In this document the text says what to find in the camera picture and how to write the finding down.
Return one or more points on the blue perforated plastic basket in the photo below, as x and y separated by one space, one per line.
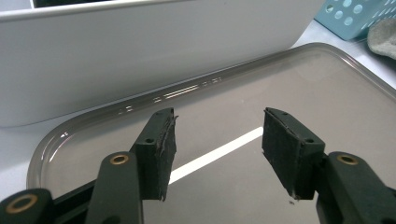
358 15

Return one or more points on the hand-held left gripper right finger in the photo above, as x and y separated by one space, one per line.
295 161

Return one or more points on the white table sheet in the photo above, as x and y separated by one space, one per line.
323 34

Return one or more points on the grey sock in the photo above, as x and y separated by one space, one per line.
384 39

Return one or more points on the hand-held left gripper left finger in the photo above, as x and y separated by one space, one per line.
155 155

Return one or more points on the translucent grey box lid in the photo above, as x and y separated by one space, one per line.
280 87

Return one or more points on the white compartment storage box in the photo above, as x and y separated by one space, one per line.
140 56

